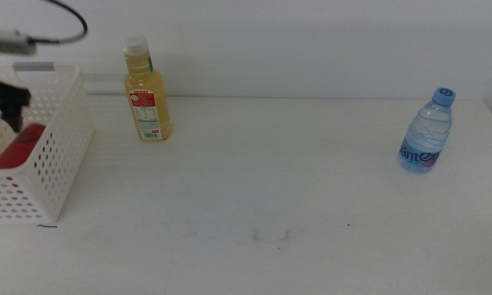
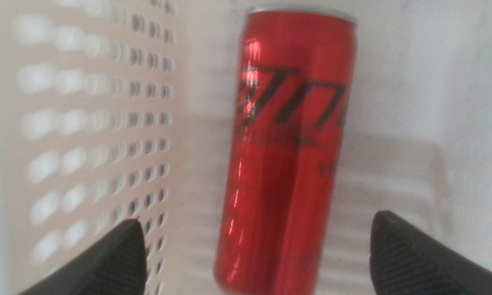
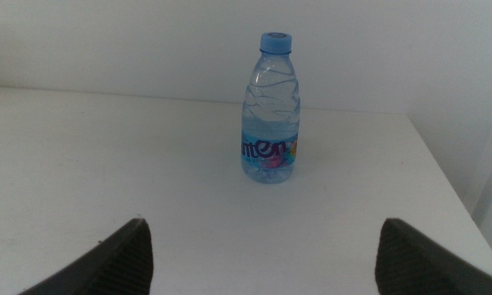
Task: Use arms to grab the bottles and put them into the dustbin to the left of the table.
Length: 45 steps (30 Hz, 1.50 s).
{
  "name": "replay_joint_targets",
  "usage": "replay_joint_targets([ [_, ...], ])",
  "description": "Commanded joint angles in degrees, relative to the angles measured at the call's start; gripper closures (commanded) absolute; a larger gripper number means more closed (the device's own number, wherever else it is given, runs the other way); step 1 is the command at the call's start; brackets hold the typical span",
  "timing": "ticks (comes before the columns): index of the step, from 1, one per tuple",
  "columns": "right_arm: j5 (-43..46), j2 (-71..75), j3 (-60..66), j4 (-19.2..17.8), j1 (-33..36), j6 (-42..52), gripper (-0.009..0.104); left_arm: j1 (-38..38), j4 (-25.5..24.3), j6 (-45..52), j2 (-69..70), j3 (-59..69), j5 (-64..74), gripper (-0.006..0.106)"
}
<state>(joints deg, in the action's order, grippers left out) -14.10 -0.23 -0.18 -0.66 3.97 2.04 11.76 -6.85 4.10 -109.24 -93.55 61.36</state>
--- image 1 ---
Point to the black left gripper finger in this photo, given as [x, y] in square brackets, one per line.
[15, 119]

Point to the red soda can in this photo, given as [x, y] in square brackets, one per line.
[18, 149]

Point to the yellow tea bottle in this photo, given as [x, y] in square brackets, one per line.
[149, 102]

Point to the clear water bottle blue cap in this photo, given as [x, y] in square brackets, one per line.
[426, 135]

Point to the white perforated plastic basket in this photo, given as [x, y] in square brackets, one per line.
[53, 164]

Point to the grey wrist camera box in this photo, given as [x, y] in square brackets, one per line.
[6, 42]

